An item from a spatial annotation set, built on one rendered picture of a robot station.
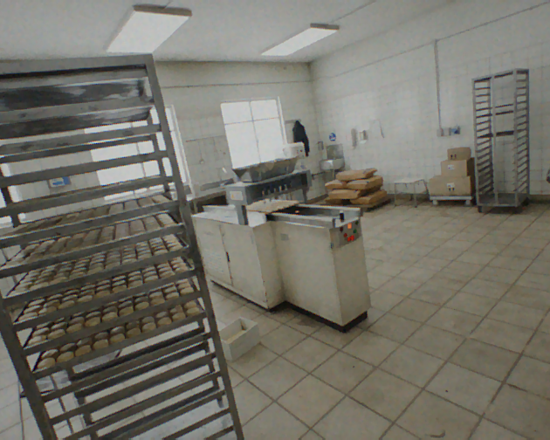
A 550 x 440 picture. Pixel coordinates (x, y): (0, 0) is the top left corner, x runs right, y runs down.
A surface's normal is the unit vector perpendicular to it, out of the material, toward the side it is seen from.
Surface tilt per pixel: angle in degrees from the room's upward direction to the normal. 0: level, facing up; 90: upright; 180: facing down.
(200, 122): 90
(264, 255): 90
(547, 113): 90
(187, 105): 90
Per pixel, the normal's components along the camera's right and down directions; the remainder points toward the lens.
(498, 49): -0.76, 0.28
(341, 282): 0.59, 0.08
